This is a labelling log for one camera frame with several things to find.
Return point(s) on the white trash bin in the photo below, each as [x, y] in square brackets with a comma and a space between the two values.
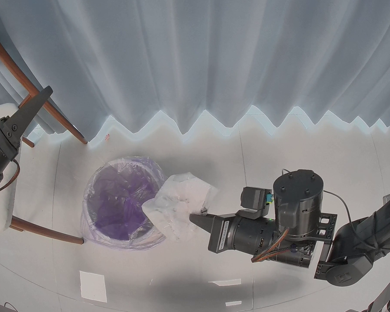
[90, 203]

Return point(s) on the pale blue curtain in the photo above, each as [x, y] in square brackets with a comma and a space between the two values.
[195, 44]

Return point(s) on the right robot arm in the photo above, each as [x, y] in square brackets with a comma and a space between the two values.
[299, 203]

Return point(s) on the white wooden chair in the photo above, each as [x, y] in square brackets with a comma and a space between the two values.
[6, 206]

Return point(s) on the purple plastic bag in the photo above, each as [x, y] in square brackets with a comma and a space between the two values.
[123, 206]

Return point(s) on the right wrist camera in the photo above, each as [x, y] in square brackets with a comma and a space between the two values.
[253, 200]

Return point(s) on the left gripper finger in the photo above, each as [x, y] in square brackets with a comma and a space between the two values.
[22, 119]

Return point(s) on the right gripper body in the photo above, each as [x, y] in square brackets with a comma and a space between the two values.
[250, 236]

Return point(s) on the white plastic wrapper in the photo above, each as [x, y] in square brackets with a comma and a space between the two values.
[178, 203]

